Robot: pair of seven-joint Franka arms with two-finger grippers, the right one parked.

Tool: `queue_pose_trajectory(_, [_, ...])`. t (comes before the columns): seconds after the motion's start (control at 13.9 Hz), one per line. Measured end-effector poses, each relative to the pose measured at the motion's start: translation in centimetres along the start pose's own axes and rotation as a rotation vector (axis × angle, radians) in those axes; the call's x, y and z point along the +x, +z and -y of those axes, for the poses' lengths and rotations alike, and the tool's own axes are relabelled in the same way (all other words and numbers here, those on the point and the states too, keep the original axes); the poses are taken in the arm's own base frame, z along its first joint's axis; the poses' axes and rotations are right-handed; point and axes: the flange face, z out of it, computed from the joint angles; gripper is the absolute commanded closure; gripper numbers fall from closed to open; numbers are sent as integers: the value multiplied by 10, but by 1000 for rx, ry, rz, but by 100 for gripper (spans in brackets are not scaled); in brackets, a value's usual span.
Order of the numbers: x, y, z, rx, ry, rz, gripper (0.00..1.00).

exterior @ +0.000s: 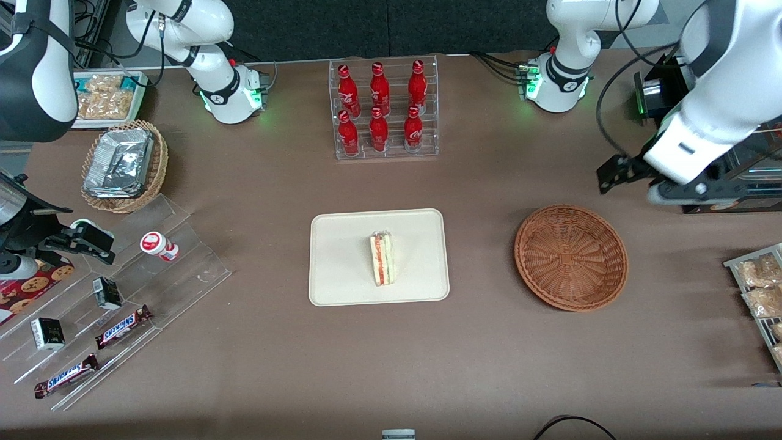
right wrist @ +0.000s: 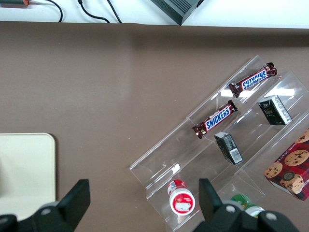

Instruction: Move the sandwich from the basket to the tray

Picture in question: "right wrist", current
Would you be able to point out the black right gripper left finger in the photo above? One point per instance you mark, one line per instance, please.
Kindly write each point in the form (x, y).
(65, 210)

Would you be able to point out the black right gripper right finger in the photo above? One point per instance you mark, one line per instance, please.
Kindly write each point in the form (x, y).
(222, 217)

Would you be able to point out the cream plastic tray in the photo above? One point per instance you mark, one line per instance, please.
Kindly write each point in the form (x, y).
(26, 166)

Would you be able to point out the green lidded can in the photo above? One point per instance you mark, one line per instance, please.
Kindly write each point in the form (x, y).
(243, 201)

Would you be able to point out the red lidded can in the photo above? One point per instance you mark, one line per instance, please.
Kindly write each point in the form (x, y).
(181, 200)

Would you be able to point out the small black carton box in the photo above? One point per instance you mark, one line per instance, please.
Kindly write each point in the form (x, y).
(275, 111)
(229, 147)

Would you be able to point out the clear acrylic tiered stand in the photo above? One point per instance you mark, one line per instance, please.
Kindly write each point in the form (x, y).
(183, 154)

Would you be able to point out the red plaid cookie box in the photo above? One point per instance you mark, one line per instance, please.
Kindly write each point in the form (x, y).
(292, 166)

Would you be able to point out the Snickers chocolate bar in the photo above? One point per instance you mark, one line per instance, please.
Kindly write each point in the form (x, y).
(217, 119)
(253, 79)

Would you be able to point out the brown table mat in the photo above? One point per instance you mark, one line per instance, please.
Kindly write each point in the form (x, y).
(84, 84)

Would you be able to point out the dark grey ribbed device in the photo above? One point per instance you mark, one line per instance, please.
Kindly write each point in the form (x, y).
(176, 9)

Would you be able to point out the red tipped tool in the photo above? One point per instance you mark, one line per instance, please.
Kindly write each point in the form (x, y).
(14, 2)

